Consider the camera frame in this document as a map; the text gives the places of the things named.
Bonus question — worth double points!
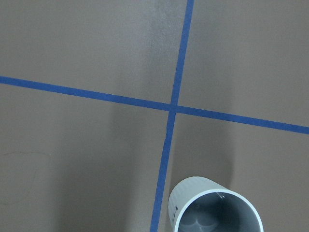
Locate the white ribbed mug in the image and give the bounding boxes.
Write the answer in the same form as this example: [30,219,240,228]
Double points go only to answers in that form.
[168,176,264,232]

